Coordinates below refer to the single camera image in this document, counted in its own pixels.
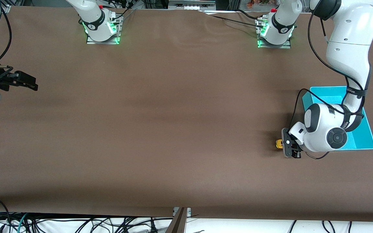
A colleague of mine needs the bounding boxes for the teal floor cable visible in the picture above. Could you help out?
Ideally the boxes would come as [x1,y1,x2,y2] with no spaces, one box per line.
[17,213,29,233]

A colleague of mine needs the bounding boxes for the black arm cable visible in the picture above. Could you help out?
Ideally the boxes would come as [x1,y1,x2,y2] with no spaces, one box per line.
[289,8,367,160]
[0,6,13,62]

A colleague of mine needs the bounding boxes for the tangled black floor cables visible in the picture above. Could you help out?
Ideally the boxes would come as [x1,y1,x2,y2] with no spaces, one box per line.
[28,216,174,233]

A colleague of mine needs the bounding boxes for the white power strip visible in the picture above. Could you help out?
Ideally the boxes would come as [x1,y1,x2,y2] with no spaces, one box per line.
[169,0,216,11]

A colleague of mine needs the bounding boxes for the short black table cable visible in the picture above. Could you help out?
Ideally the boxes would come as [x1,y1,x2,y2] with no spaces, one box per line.
[237,9,265,21]

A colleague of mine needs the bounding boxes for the silver table edge bracket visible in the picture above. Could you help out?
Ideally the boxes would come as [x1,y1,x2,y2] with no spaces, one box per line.
[173,207,192,217]

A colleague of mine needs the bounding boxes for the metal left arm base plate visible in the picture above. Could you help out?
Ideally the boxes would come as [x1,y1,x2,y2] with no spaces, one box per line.
[257,18,292,49]

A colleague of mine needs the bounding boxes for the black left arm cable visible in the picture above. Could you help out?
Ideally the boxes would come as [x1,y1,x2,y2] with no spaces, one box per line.
[289,8,367,160]

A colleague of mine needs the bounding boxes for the long black table cable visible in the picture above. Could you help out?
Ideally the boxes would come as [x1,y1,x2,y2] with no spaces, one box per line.
[203,11,265,29]

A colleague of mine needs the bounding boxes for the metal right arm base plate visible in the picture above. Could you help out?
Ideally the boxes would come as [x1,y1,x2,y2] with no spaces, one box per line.
[86,15,122,45]

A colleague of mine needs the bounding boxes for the dark table leg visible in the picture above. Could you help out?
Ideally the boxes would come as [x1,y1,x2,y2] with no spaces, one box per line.
[165,208,187,233]

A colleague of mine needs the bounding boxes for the turquoise plastic bin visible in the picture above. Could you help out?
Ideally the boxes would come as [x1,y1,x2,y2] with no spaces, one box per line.
[302,86,373,151]

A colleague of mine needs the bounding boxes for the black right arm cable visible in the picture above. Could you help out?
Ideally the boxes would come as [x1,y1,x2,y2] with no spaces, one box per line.
[0,6,13,62]

